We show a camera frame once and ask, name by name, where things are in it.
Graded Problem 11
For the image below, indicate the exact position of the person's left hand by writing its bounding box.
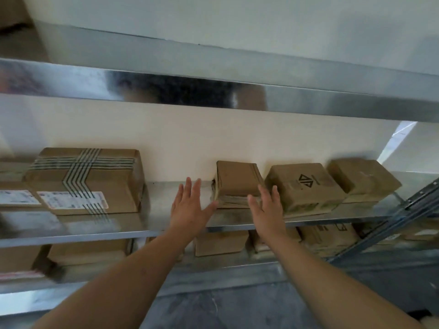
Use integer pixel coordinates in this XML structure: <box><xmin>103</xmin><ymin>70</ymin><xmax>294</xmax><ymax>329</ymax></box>
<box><xmin>169</xmin><ymin>177</ymin><xmax>219</xmax><ymax>239</ymax></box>

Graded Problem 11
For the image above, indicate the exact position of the person's right hand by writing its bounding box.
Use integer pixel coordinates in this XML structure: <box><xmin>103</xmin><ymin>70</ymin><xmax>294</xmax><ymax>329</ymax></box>
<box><xmin>247</xmin><ymin>184</ymin><xmax>287</xmax><ymax>241</ymax></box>

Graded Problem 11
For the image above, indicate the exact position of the person's left forearm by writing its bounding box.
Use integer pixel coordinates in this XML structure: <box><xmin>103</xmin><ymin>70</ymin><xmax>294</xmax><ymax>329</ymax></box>
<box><xmin>32</xmin><ymin>231</ymin><xmax>198</xmax><ymax>329</ymax></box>

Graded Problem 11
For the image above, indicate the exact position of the person's right forearm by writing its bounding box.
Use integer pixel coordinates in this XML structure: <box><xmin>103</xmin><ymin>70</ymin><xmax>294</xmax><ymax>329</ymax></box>
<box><xmin>259</xmin><ymin>234</ymin><xmax>424</xmax><ymax>329</ymax></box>

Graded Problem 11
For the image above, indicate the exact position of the small tall cardboard box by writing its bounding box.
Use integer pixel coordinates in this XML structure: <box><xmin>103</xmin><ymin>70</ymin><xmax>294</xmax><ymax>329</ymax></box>
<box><xmin>213</xmin><ymin>160</ymin><xmax>265</xmax><ymax>209</ymax></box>

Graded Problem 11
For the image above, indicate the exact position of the small plain cardboard box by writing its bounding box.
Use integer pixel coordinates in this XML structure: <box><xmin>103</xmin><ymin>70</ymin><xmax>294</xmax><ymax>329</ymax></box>
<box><xmin>194</xmin><ymin>230</ymin><xmax>249</xmax><ymax>257</ymax></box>

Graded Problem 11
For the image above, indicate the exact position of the cardboard box with triangle print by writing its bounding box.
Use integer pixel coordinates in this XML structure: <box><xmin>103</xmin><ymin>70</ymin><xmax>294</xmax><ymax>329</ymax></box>
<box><xmin>264</xmin><ymin>163</ymin><xmax>348</xmax><ymax>218</ymax></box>

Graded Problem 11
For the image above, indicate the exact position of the cardboard box with black marks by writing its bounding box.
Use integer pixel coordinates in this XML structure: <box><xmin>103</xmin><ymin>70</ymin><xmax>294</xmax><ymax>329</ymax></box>
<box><xmin>298</xmin><ymin>223</ymin><xmax>361</xmax><ymax>258</ymax></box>

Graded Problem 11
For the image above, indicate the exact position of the large cardboard box striped tape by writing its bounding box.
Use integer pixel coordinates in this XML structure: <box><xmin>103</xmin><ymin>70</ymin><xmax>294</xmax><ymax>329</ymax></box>
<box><xmin>23</xmin><ymin>147</ymin><xmax>145</xmax><ymax>216</ymax></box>

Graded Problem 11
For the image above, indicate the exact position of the plain brown cardboard box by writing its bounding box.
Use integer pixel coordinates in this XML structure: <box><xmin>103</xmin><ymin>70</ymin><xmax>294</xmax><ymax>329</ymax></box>
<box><xmin>327</xmin><ymin>158</ymin><xmax>403</xmax><ymax>204</ymax></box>

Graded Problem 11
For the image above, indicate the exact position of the metal shelf rack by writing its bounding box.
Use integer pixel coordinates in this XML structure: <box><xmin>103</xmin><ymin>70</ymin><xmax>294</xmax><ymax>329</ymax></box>
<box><xmin>0</xmin><ymin>22</ymin><xmax>439</xmax><ymax>319</ymax></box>

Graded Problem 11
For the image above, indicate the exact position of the wide flat cardboard box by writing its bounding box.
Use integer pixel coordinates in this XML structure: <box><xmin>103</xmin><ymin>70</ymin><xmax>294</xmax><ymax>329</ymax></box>
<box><xmin>47</xmin><ymin>238</ymin><xmax>134</xmax><ymax>266</ymax></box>

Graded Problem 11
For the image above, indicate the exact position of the cardboard box behind brace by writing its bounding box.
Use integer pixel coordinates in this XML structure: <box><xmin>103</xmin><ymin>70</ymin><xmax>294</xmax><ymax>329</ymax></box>
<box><xmin>403</xmin><ymin>218</ymin><xmax>439</xmax><ymax>242</ymax></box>

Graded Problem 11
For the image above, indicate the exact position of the cardboard box with white label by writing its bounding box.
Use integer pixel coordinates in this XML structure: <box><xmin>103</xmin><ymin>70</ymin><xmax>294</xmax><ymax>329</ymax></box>
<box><xmin>0</xmin><ymin>161</ymin><xmax>43</xmax><ymax>209</ymax></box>

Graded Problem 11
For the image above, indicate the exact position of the cardboard box with red-edged label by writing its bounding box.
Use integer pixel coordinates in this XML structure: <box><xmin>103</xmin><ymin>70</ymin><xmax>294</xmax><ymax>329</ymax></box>
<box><xmin>0</xmin><ymin>244</ymin><xmax>47</xmax><ymax>282</ymax></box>

